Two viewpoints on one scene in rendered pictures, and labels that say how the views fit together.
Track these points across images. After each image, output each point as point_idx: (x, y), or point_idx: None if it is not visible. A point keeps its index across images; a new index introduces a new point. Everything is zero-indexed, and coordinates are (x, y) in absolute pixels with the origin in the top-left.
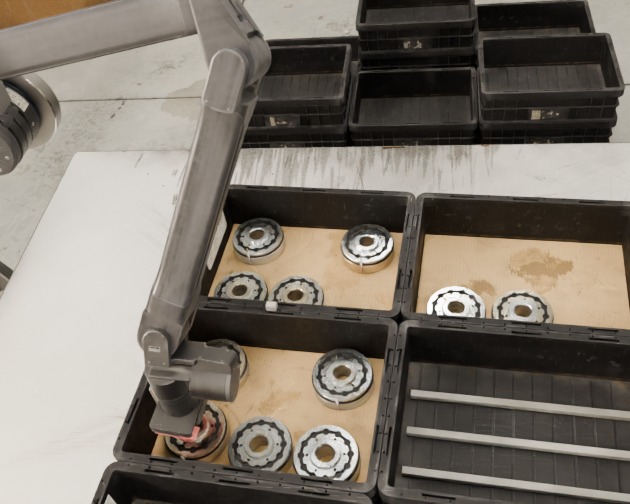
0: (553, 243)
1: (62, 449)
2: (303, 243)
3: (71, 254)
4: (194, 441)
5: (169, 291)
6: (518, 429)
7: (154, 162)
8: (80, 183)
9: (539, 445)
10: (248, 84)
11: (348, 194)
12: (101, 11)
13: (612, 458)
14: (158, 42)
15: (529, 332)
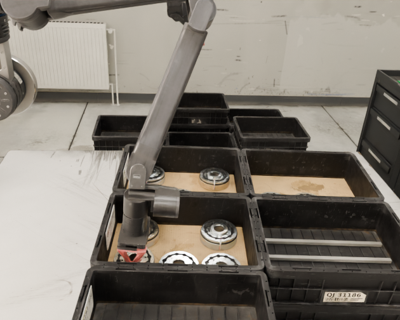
0: (310, 178)
1: (20, 300)
2: (175, 178)
3: (13, 198)
4: None
5: (150, 140)
6: (322, 253)
7: (63, 155)
8: (14, 164)
9: (337, 258)
10: (211, 20)
11: (203, 148)
12: None
13: (376, 262)
14: (160, 0)
15: (321, 199)
